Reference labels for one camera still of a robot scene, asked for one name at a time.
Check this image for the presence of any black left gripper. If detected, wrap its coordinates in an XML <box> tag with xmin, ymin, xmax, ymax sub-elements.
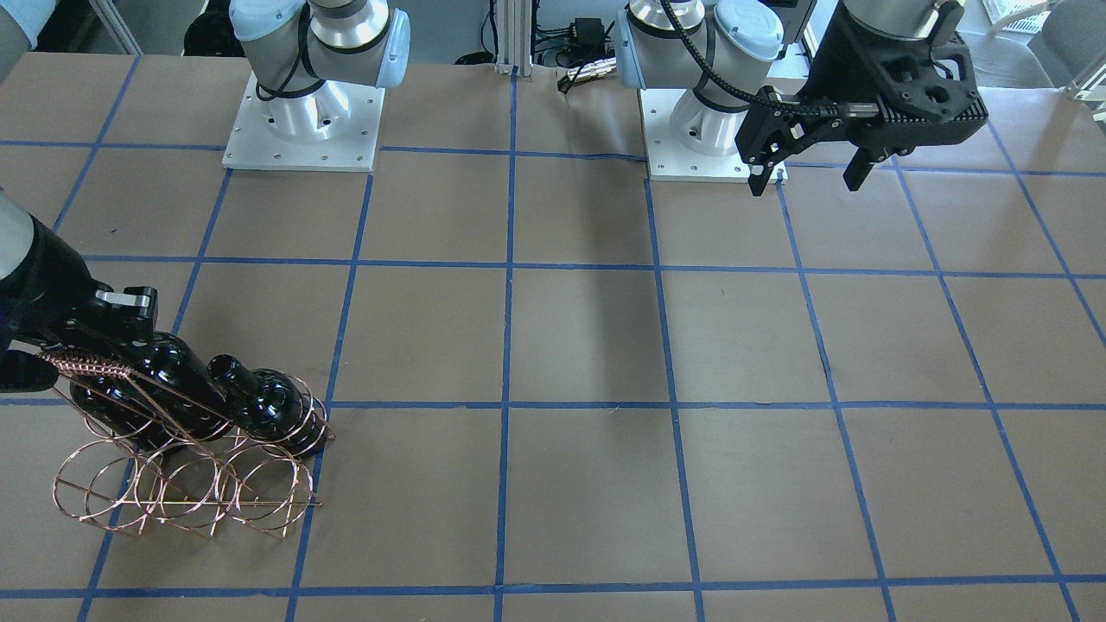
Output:
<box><xmin>735</xmin><ymin>9</ymin><xmax>943</xmax><ymax>197</ymax></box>

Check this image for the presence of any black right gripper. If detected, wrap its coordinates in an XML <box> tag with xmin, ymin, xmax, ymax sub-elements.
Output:
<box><xmin>3</xmin><ymin>216</ymin><xmax>158</xmax><ymax>359</ymax></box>

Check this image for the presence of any dark wine bottle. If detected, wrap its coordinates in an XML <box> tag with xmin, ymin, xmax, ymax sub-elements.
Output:
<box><xmin>135</xmin><ymin>331</ymin><xmax>232</xmax><ymax>440</ymax></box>

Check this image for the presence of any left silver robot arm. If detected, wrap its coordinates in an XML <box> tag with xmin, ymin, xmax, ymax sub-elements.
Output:
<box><xmin>613</xmin><ymin>1</ymin><xmax>973</xmax><ymax>196</ymax></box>

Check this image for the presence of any dark bottle in basket rear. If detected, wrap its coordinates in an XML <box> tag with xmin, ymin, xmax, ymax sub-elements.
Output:
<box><xmin>67</xmin><ymin>377</ymin><xmax>174</xmax><ymax>453</ymax></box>

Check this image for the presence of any dark bottle in basket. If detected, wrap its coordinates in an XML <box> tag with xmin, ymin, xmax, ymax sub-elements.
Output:
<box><xmin>207</xmin><ymin>354</ymin><xmax>328</xmax><ymax>458</ymax></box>
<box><xmin>67</xmin><ymin>377</ymin><xmax>174</xmax><ymax>453</ymax></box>

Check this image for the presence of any dark bottle in basket front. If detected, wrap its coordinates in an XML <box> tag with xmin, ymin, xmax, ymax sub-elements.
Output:
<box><xmin>207</xmin><ymin>354</ymin><xmax>328</xmax><ymax>458</ymax></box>

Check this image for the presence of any black power brick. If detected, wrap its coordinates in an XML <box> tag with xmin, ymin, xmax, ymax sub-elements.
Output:
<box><xmin>568</xmin><ymin>17</ymin><xmax>606</xmax><ymax>54</ymax></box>

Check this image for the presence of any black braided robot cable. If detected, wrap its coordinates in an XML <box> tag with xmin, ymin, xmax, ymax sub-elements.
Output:
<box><xmin>658</xmin><ymin>0</ymin><xmax>865</xmax><ymax>117</ymax></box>

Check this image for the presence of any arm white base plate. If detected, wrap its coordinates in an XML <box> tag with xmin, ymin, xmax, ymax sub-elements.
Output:
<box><xmin>222</xmin><ymin>76</ymin><xmax>387</xmax><ymax>173</ymax></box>
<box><xmin>639</xmin><ymin>89</ymin><xmax>754</xmax><ymax>184</ymax></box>

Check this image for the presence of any copper wire wine basket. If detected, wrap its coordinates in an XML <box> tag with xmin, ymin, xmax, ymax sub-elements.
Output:
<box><xmin>38</xmin><ymin>349</ymin><xmax>321</xmax><ymax>539</ymax></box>

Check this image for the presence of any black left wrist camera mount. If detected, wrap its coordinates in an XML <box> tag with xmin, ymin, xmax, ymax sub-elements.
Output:
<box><xmin>870</xmin><ymin>32</ymin><xmax>988</xmax><ymax>155</ymax></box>

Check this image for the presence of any aluminium frame post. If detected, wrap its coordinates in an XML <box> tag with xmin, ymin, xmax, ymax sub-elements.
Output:
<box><xmin>491</xmin><ymin>0</ymin><xmax>536</xmax><ymax>81</ymax></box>

